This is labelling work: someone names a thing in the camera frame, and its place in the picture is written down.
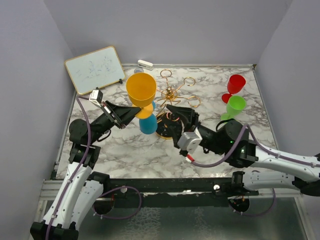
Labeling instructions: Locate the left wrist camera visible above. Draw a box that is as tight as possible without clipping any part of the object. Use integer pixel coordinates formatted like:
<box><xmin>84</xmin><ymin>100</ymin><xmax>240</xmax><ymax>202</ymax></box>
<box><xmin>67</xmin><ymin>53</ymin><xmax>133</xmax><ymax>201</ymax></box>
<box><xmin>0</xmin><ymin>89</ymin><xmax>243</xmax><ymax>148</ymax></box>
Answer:
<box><xmin>88</xmin><ymin>89</ymin><xmax>103</xmax><ymax>107</ymax></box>

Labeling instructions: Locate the yellow wine glass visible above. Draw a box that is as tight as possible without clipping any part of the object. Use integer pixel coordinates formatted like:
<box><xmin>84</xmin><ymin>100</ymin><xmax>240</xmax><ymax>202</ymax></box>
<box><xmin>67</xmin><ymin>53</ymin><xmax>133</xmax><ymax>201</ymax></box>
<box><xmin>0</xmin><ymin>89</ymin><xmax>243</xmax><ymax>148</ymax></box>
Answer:
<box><xmin>126</xmin><ymin>72</ymin><xmax>157</xmax><ymax>120</ymax></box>

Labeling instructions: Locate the green wine glass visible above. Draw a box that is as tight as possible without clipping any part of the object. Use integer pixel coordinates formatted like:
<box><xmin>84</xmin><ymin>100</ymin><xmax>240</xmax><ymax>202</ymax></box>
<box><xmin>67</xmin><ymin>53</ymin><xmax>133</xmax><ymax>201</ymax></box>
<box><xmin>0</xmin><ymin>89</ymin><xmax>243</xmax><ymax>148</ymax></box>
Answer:
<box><xmin>220</xmin><ymin>95</ymin><xmax>247</xmax><ymax>121</ymax></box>

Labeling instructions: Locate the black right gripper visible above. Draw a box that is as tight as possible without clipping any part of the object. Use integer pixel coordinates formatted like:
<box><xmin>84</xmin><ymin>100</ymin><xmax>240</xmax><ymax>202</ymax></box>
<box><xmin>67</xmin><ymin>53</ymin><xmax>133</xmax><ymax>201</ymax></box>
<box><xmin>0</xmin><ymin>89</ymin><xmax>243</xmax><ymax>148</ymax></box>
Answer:
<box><xmin>160</xmin><ymin>105</ymin><xmax>226</xmax><ymax>156</ymax></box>

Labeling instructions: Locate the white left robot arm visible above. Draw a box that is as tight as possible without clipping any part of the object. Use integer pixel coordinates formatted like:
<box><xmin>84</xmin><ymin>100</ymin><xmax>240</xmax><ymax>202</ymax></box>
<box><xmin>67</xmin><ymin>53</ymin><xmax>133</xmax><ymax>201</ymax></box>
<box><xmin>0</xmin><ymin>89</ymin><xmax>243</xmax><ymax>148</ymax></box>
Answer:
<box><xmin>30</xmin><ymin>101</ymin><xmax>141</xmax><ymax>240</ymax></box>

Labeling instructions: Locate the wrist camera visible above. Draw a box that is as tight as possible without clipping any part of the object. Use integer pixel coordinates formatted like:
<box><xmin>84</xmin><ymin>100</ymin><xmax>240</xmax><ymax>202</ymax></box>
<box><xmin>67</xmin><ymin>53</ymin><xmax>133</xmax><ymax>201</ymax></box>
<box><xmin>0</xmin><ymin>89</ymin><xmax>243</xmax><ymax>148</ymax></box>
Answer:
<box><xmin>177</xmin><ymin>129</ymin><xmax>203</xmax><ymax>163</ymax></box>
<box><xmin>88</xmin><ymin>89</ymin><xmax>103</xmax><ymax>107</ymax></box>

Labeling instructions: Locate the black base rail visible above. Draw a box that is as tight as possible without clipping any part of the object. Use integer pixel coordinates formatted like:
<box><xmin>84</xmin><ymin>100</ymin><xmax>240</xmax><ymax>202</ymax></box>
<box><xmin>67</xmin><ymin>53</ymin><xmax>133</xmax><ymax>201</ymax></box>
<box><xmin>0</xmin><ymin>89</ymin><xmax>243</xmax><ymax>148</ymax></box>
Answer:
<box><xmin>89</xmin><ymin>171</ymin><xmax>259</xmax><ymax>214</ymax></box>

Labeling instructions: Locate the blue wine glass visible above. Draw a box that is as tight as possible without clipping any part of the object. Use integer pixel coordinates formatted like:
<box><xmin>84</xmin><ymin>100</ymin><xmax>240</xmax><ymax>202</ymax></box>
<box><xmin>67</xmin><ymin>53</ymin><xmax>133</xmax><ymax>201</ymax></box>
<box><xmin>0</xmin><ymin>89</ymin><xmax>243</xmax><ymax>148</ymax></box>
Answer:
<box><xmin>136</xmin><ymin>101</ymin><xmax>158</xmax><ymax>135</ymax></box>

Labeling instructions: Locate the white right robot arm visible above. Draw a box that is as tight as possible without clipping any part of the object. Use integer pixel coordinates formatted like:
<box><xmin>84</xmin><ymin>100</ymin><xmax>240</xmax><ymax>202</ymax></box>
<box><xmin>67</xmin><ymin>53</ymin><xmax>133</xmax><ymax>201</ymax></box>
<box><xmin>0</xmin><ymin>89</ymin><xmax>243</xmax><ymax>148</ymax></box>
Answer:
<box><xmin>163</xmin><ymin>104</ymin><xmax>320</xmax><ymax>197</ymax></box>

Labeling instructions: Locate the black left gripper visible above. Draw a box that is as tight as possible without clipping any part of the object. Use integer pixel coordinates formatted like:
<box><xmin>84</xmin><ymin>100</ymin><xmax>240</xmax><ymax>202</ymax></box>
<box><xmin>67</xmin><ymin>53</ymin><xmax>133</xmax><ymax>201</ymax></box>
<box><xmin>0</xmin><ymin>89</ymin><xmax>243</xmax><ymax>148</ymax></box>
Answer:
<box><xmin>89</xmin><ymin>100</ymin><xmax>142</xmax><ymax>145</ymax></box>

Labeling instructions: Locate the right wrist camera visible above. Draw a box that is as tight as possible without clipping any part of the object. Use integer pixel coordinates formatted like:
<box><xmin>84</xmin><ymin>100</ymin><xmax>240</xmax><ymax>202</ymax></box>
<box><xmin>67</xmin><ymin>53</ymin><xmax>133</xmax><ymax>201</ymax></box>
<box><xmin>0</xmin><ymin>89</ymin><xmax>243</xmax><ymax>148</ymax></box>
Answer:
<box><xmin>177</xmin><ymin>129</ymin><xmax>203</xmax><ymax>163</ymax></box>

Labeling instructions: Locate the gold wire glass rack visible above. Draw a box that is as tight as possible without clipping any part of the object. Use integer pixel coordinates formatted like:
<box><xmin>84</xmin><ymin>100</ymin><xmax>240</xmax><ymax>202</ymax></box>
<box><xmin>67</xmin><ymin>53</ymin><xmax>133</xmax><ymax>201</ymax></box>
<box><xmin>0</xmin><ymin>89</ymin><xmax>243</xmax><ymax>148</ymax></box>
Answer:
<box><xmin>154</xmin><ymin>69</ymin><xmax>202</xmax><ymax>140</ymax></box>

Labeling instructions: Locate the white stapler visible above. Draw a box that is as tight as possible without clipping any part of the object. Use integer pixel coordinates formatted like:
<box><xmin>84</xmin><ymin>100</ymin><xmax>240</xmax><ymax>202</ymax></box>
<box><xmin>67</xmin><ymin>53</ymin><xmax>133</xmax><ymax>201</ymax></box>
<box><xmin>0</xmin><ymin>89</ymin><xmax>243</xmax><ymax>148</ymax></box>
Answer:
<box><xmin>137</xmin><ymin>59</ymin><xmax>154</xmax><ymax>70</ymax></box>

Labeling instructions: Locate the red wine glass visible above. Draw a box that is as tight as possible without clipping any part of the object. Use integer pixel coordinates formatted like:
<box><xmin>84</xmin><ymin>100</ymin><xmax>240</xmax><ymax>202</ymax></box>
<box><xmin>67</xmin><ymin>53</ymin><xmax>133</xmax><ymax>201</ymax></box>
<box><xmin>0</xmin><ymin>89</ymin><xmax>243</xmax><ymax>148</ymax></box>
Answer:
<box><xmin>221</xmin><ymin>74</ymin><xmax>246</xmax><ymax>104</ymax></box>

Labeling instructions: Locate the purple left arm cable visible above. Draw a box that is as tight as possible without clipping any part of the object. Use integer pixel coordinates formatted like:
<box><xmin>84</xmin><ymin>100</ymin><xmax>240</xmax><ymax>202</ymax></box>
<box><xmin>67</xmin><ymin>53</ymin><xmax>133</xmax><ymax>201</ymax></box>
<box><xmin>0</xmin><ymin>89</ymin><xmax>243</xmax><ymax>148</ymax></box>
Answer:
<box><xmin>44</xmin><ymin>96</ymin><xmax>145</xmax><ymax>240</ymax></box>

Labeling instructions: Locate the gold-framed whiteboard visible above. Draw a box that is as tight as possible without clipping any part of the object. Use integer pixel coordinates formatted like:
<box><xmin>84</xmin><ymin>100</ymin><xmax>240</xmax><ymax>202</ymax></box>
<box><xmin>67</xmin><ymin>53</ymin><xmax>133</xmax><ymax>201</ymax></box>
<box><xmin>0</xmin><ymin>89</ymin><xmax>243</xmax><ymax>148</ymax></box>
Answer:
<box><xmin>64</xmin><ymin>46</ymin><xmax>126</xmax><ymax>95</ymax></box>

